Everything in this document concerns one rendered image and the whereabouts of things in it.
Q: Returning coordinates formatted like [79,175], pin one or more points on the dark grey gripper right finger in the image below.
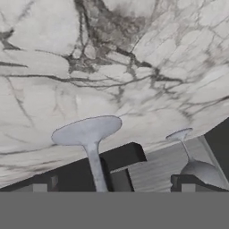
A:
[176,183]

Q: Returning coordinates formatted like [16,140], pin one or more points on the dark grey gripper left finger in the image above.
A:
[53,183]

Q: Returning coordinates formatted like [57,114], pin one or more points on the clear wine glass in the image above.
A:
[202,171]
[86,131]

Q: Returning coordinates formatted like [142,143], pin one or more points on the grey ribbed cabinet panel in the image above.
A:
[155,170]

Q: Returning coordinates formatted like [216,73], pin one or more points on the dark cabinet block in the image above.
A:
[125,155]

